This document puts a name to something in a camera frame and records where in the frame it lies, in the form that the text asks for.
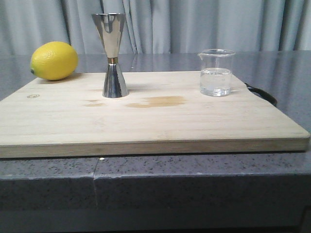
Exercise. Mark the clear glass beaker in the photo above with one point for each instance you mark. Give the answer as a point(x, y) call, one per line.
point(216, 72)

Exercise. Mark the silver double jigger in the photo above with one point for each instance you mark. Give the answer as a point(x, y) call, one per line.
point(110, 27)

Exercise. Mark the wooden cutting board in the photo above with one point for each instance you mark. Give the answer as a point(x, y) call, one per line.
point(164, 112)

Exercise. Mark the grey curtain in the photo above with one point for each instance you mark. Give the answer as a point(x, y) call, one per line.
point(158, 26)

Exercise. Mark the yellow lemon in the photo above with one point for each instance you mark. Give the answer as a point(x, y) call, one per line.
point(54, 61)

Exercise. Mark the black board handle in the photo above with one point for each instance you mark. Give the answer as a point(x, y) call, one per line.
point(262, 94)

